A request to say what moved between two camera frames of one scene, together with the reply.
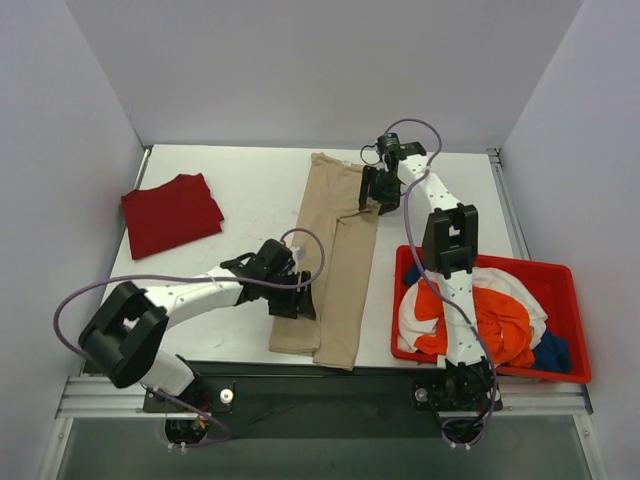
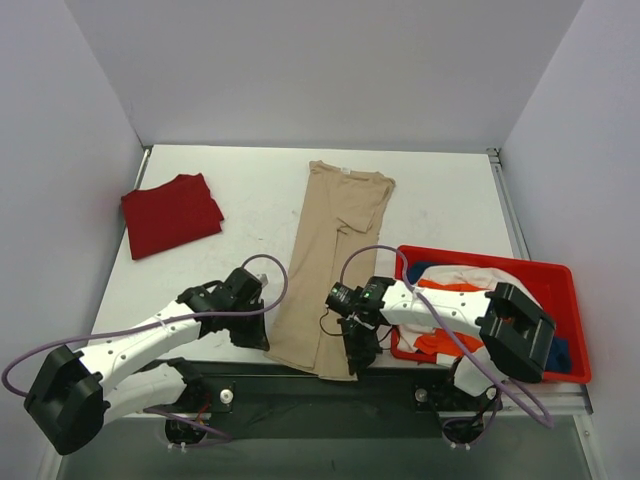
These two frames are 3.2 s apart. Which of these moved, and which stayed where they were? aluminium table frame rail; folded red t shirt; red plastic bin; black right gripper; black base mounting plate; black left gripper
Moved: black left gripper; black right gripper
Stayed: black base mounting plate; red plastic bin; folded red t shirt; aluminium table frame rail
